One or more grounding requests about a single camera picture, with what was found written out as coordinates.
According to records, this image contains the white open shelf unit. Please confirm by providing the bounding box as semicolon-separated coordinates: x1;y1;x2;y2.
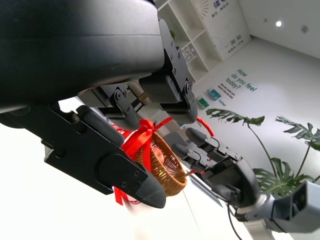
156;0;223;83

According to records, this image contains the large monstera plant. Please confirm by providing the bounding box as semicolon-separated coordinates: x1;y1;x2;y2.
205;107;320;198

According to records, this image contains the red apple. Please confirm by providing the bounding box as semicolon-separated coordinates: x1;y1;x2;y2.
152;147;165;163

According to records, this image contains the teal wall picture card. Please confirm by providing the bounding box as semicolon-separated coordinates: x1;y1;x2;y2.
206;88;221;100

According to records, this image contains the white cylinder with brass tip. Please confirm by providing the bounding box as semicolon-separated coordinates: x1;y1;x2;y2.
127;82;151;105

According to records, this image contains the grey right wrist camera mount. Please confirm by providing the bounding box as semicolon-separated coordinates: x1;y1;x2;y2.
271;180;320;227

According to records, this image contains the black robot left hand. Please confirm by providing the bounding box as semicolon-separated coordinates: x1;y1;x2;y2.
0;0;198;209

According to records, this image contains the red printed ribbon bow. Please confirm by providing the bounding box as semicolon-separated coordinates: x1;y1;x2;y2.
111;118;157;206

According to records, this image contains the green wall picture card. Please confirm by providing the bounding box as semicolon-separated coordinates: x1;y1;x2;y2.
196;98;210;110

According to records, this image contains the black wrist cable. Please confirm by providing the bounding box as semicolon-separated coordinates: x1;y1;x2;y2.
226;202;241;240

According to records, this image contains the grey armchair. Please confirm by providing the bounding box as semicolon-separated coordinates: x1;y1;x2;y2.
163;131;191;151

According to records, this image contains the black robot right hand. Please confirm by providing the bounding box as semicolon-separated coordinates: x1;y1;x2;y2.
172;127;260;208

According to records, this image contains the brown wicker basket red handle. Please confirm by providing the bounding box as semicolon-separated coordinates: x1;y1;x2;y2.
133;116;216;198

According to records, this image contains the white wall banner with text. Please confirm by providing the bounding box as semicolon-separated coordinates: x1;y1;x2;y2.
191;0;252;62

